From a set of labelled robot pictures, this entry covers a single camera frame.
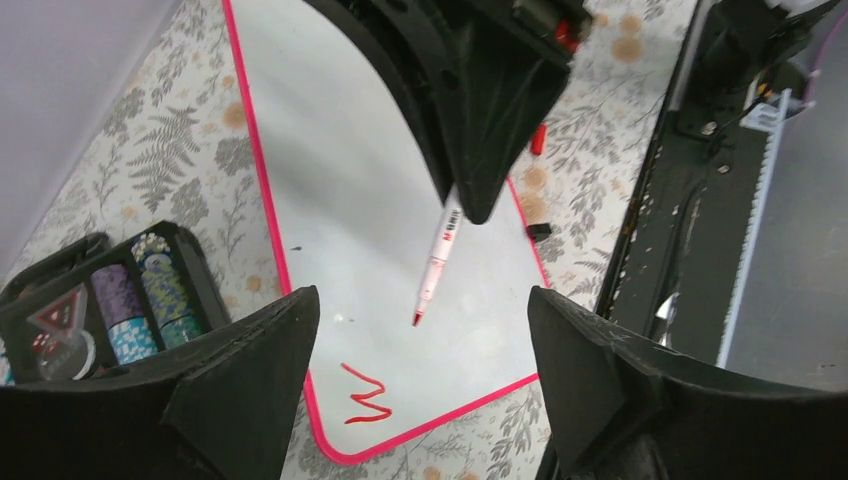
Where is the pink-framed whiteboard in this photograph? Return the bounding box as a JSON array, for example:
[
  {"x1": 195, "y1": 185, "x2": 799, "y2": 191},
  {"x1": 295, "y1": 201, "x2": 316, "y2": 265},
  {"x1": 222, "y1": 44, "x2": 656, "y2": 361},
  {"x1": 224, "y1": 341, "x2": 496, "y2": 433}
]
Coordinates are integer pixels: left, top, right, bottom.
[{"x1": 223, "y1": 1, "x2": 546, "y2": 465}]

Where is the red marker cap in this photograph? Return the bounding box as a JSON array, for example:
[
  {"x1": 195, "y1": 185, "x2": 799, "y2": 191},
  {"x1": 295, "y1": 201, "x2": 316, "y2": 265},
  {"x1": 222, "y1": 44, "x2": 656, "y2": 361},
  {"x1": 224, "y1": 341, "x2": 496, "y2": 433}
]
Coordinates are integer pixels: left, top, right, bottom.
[{"x1": 529, "y1": 124, "x2": 547, "y2": 156}]

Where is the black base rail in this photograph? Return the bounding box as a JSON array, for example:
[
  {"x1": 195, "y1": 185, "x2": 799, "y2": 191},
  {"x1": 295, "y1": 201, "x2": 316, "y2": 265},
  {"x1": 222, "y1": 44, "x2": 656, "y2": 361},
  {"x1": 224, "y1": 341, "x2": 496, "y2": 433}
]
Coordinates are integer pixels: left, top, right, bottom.
[{"x1": 596, "y1": 1, "x2": 834, "y2": 361}]

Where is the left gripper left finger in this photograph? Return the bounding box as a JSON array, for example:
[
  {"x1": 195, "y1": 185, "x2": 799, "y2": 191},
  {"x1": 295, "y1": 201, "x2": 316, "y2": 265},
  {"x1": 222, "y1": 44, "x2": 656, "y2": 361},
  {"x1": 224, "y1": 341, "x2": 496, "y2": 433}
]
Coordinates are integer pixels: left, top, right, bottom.
[{"x1": 1, "y1": 286, "x2": 320, "y2": 479}]

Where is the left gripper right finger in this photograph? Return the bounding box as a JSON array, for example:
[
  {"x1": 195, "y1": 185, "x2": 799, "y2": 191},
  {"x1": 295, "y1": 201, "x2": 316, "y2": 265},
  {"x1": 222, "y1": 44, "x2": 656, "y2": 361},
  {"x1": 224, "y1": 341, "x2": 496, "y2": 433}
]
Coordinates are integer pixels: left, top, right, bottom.
[{"x1": 527, "y1": 286, "x2": 847, "y2": 479}]

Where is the black poker chip case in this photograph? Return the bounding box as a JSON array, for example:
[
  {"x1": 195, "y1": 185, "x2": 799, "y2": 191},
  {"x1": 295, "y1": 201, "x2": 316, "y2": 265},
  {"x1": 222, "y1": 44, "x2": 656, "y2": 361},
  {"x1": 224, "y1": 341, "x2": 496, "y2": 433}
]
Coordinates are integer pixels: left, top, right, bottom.
[{"x1": 1, "y1": 221, "x2": 230, "y2": 386}]

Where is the red whiteboard marker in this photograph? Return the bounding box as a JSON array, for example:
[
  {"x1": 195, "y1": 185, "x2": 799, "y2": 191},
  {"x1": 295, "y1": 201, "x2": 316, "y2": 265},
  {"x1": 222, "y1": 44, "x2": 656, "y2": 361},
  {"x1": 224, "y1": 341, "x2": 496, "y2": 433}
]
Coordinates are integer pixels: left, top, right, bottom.
[{"x1": 412, "y1": 186, "x2": 464, "y2": 327}]

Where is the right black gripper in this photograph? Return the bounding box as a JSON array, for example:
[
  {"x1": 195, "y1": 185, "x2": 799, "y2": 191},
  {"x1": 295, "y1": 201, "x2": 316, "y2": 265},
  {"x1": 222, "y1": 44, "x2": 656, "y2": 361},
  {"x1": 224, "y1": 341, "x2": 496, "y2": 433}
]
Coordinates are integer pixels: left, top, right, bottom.
[{"x1": 309, "y1": 1, "x2": 593, "y2": 225}]

